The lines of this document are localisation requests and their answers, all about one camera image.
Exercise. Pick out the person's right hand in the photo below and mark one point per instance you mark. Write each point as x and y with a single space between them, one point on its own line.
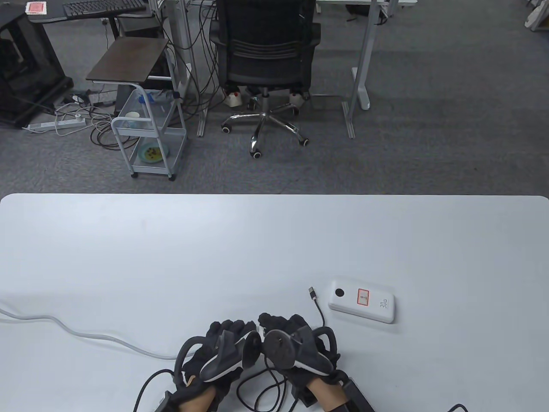
279 322

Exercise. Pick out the person's left hand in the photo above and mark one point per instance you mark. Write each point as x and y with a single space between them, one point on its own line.
233 328

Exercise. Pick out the white charger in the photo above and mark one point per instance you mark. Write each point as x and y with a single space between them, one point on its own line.
262 332

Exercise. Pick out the white battery pack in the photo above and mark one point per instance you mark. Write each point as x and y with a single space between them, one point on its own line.
349 305

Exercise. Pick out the person's left forearm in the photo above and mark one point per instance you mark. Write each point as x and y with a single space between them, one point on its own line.
197 401

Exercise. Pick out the person's right forearm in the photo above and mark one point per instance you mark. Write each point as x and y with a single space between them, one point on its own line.
328 397

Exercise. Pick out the black and white controller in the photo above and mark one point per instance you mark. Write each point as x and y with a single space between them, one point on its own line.
221 362
279 349

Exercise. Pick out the black wrist sensor box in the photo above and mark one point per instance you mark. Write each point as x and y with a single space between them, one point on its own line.
169 401
358 397

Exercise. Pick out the green plate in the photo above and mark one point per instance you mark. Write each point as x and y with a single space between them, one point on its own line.
151 153

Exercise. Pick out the white rolling cart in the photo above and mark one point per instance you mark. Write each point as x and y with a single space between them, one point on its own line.
121 141

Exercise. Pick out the white paper cup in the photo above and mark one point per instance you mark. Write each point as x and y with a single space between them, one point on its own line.
131 116

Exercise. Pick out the clear plastic bottle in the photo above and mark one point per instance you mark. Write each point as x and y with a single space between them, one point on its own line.
161 96

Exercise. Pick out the long white floor power strip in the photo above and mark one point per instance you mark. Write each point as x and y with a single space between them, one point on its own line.
55 124

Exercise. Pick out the black mesh office chair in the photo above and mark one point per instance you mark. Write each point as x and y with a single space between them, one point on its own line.
266 47

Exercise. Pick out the white metal desk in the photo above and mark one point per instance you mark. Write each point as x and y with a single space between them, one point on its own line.
366 51

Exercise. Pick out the brown side table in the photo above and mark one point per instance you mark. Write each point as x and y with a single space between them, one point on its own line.
124 60

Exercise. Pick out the black computer case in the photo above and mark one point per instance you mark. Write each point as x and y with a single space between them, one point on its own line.
137 26

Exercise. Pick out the black cabinet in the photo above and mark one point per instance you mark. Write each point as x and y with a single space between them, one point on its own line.
25 64

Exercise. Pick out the black keyboard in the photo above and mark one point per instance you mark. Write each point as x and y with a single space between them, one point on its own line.
103 7

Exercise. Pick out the black desk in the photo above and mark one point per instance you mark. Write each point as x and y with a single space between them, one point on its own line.
53 18

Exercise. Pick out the red patterned card box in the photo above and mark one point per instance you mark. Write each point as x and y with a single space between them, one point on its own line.
36 7

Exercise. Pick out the white device housing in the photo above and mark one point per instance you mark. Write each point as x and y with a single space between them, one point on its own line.
538 17

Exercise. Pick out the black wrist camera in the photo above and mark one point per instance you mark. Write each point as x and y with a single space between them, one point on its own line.
304 395

